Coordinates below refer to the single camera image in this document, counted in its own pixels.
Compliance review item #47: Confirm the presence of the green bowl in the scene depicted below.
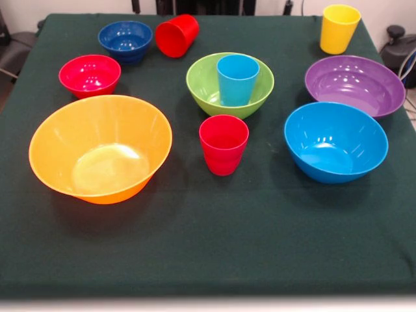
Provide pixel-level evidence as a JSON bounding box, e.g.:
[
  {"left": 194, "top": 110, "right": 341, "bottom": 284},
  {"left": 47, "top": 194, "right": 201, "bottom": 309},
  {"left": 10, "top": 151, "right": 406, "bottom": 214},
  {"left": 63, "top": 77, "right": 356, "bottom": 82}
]
[{"left": 185, "top": 51, "right": 276, "bottom": 120}]

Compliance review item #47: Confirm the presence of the light blue cup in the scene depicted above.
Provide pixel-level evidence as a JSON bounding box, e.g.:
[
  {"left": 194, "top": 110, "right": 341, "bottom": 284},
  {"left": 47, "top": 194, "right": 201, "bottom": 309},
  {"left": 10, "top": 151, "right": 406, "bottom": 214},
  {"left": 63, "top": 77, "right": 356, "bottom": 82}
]
[{"left": 216, "top": 54, "right": 261, "bottom": 107}]

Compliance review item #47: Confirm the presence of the tall red cup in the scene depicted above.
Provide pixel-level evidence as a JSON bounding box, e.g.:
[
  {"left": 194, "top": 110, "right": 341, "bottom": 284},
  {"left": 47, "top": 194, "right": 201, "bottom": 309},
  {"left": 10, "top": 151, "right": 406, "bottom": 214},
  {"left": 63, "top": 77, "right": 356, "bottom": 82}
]
[{"left": 155, "top": 14, "right": 200, "bottom": 59}]

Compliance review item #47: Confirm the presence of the small dark blue bowl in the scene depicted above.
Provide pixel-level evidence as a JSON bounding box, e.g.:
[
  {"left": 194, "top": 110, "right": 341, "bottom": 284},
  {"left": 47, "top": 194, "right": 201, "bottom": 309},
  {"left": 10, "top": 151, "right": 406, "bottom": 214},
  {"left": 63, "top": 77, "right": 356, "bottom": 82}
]
[{"left": 97, "top": 20, "right": 153, "bottom": 64}]

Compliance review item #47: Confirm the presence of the purple bowl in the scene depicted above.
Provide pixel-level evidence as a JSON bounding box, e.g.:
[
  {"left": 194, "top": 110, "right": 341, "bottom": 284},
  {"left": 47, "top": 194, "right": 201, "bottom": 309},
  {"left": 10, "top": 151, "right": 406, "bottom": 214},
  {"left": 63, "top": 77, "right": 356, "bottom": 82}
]
[{"left": 305, "top": 55, "right": 407, "bottom": 118}]

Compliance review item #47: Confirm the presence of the short crimson cup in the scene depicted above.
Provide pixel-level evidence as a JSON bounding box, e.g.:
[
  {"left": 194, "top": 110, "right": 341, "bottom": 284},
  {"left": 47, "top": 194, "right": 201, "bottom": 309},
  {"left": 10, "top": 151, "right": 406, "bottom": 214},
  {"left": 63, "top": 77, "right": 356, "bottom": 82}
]
[{"left": 198, "top": 114, "right": 250, "bottom": 177}]

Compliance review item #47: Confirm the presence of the dark green tablecloth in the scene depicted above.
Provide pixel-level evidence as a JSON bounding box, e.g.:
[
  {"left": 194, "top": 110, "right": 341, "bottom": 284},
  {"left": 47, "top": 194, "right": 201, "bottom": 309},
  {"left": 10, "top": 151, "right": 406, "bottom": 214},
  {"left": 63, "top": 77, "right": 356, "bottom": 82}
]
[{"left": 0, "top": 12, "right": 416, "bottom": 298}]

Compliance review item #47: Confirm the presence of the large orange bowl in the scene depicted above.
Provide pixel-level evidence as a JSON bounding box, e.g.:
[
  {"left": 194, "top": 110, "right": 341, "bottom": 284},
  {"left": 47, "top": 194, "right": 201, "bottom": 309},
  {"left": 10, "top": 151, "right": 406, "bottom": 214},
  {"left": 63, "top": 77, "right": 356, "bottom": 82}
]
[{"left": 28, "top": 94, "right": 174, "bottom": 205}]

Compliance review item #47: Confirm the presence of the light blue bowl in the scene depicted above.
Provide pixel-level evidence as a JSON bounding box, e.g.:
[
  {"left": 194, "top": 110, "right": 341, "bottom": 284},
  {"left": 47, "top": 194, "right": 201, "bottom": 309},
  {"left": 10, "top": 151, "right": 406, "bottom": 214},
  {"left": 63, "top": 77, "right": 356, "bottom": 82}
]
[{"left": 283, "top": 101, "right": 389, "bottom": 185}]

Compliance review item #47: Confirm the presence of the small crimson bowl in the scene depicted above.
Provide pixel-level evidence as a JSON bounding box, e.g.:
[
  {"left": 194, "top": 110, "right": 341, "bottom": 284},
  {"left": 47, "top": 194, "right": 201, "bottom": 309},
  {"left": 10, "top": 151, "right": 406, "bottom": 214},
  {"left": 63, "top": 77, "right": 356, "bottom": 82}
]
[{"left": 58, "top": 54, "right": 122, "bottom": 99}]

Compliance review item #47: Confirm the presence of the yellow cup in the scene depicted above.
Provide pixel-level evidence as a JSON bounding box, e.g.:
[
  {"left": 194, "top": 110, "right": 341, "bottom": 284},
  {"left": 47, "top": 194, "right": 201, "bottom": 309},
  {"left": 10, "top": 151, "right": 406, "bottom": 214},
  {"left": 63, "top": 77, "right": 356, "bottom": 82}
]
[{"left": 320, "top": 4, "right": 362, "bottom": 55}]

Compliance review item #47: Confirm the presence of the black office chair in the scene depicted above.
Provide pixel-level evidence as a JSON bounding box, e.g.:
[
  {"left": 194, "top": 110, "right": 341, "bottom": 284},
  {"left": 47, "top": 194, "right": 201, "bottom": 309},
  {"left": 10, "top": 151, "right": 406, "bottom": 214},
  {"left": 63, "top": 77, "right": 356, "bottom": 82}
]
[
  {"left": 379, "top": 25, "right": 416, "bottom": 79},
  {"left": 0, "top": 9, "right": 39, "bottom": 79}
]

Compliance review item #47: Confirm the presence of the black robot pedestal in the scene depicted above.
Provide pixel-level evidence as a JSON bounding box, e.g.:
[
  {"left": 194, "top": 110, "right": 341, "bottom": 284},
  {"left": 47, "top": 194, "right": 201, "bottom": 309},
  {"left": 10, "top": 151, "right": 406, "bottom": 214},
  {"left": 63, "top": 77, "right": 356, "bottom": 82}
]
[{"left": 129, "top": 0, "right": 295, "bottom": 16}]

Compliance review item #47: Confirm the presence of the tangle of cables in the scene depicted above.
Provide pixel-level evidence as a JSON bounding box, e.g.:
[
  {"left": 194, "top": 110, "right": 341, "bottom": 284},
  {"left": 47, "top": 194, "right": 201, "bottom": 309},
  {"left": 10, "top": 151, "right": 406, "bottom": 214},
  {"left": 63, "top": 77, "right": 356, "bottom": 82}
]
[{"left": 393, "top": 48, "right": 416, "bottom": 113}]

